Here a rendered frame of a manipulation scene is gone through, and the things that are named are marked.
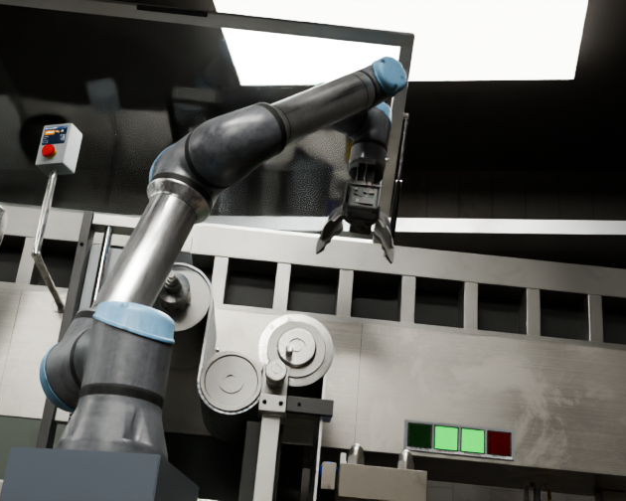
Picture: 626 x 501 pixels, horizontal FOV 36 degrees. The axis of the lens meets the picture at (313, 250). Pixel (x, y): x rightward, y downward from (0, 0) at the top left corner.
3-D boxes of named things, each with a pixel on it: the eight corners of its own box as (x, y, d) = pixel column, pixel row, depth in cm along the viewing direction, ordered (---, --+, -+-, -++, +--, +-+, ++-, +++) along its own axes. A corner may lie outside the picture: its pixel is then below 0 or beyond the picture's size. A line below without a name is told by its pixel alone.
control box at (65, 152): (30, 161, 202) (39, 120, 206) (47, 176, 208) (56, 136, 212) (59, 158, 200) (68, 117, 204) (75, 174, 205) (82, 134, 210)
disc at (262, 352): (254, 382, 184) (262, 310, 190) (254, 383, 184) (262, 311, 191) (331, 390, 184) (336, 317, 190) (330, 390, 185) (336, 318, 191)
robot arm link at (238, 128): (212, 107, 152) (393, 40, 184) (177, 133, 160) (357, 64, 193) (245, 173, 152) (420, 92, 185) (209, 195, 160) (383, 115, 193)
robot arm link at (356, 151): (350, 159, 202) (389, 164, 201) (347, 178, 200) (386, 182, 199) (351, 139, 195) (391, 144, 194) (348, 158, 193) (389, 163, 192)
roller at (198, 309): (134, 327, 188) (145, 262, 194) (146, 365, 211) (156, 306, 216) (206, 334, 188) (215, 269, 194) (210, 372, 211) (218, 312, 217)
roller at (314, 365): (263, 374, 184) (269, 317, 189) (261, 409, 208) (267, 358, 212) (323, 380, 184) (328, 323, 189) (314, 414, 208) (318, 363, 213)
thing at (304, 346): (324, 347, 186) (295, 372, 183) (323, 351, 187) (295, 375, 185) (297, 320, 188) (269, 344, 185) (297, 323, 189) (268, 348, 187)
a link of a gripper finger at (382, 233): (392, 252, 184) (369, 216, 188) (391, 266, 189) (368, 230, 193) (406, 246, 185) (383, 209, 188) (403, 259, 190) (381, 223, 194)
